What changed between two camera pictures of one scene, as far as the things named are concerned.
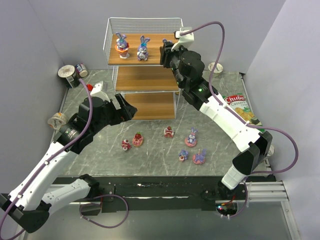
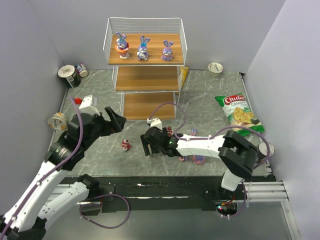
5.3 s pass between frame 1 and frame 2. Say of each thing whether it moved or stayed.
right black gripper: moved
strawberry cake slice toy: stayed
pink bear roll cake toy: stayed
